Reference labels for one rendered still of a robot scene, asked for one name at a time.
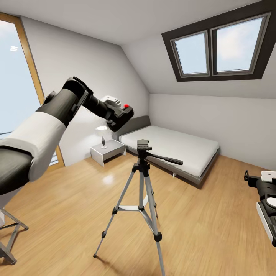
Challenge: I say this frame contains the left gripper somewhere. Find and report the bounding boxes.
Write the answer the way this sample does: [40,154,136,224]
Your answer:
[90,99,119,123]

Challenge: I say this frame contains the camera tripod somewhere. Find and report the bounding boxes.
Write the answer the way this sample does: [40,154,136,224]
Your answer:
[93,139,183,276]

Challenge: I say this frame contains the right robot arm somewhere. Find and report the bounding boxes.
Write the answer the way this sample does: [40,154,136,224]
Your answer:
[244,170,276,247]

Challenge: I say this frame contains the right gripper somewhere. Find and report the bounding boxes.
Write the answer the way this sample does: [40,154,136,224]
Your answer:
[244,170,276,193]

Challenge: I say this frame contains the digital camera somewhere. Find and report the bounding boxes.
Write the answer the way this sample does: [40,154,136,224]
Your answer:
[107,105,134,132]

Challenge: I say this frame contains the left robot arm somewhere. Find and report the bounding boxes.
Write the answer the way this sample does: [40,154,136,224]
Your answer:
[0,76,121,211]

